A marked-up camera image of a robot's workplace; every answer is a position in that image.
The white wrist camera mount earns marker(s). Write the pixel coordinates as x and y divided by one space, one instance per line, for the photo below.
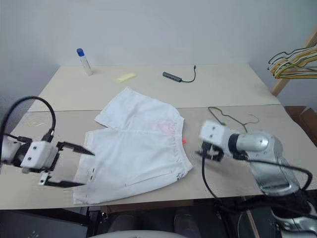
37 153
213 131

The bunch of hangers on rack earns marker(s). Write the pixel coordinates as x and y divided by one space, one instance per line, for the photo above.
301 55

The wooden rack post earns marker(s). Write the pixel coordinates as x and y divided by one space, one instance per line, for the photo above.
282 85

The dark grey case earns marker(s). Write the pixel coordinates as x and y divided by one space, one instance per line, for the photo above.
37 224

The white shorts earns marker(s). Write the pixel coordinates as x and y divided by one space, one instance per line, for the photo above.
138 148

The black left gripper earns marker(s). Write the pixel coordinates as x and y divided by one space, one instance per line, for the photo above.
50 166

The white rounded robot torso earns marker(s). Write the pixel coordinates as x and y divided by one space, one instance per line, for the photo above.
133 234

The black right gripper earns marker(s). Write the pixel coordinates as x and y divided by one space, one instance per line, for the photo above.
218 151

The white bottle with blue cap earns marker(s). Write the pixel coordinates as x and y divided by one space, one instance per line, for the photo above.
85 63

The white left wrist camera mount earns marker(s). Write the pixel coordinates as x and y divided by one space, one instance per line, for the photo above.
37 153

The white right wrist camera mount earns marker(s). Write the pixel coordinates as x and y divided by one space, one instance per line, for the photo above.
213 131

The pale yellow sponge block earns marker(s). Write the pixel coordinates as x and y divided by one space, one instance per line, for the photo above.
125 77

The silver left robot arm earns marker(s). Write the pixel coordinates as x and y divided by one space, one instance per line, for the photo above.
7 150

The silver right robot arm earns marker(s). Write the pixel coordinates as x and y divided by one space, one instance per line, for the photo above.
267 153

